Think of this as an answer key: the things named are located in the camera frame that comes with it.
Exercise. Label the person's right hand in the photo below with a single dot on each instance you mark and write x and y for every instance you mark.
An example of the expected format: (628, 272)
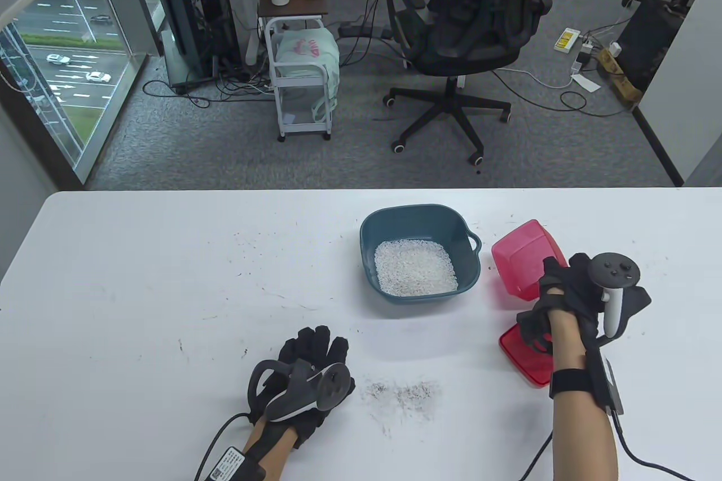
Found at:
(569, 283)

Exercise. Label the person's left hand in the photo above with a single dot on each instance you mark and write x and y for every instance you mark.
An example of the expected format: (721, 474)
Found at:
(313, 344)

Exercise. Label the red plastic container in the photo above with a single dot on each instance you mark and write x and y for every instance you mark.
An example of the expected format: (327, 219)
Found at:
(519, 261)

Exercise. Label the red container lid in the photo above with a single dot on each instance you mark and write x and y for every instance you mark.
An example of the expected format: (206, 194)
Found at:
(524, 362)

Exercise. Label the white rice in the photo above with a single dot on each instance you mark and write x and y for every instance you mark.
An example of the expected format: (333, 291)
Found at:
(414, 269)

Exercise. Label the teal plastic basin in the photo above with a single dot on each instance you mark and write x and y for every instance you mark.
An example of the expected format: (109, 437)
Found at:
(395, 221)

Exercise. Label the person's left forearm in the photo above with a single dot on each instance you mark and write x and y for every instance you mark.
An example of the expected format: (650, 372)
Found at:
(271, 447)

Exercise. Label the grey right hand controller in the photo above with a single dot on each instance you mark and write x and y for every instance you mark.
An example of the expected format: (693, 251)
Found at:
(612, 269)

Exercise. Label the grey hand controller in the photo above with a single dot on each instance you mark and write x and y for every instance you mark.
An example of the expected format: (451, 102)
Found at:
(302, 388)
(612, 269)

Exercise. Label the grey left hand controller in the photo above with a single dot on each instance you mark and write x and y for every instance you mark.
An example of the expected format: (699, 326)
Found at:
(302, 388)

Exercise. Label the black right wrist sensor box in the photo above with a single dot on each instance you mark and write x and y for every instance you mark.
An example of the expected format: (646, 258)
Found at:
(612, 385)

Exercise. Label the black wrist sensor box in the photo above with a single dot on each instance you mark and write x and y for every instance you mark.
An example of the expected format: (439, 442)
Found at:
(612, 385)
(231, 464)

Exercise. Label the black left wrist sensor box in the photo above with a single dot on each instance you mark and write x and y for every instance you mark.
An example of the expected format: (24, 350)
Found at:
(231, 464)

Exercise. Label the white paper sheet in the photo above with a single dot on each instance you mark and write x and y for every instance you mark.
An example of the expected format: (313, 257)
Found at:
(586, 83)

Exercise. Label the brown cardboard box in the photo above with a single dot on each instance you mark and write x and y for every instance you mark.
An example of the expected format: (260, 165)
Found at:
(620, 80)

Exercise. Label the white power strip with plugs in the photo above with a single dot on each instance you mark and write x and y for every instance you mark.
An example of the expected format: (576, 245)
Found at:
(581, 61)

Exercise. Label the white yellow power strip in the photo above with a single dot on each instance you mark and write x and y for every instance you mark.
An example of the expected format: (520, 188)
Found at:
(566, 40)

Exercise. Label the black office chair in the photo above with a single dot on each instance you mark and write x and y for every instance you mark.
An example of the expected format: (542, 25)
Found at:
(468, 47)

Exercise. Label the black case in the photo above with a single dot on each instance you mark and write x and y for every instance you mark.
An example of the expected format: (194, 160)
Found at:
(648, 35)

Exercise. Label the white rolling cart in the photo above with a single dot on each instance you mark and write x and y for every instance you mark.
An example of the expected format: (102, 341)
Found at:
(302, 82)

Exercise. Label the white plastic bag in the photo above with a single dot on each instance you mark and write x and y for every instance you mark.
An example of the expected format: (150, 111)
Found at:
(307, 52)

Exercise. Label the black computer tower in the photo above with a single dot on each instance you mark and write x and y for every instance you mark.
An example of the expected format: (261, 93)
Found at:
(197, 13)

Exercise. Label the window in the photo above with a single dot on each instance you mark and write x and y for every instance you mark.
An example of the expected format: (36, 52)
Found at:
(67, 52)

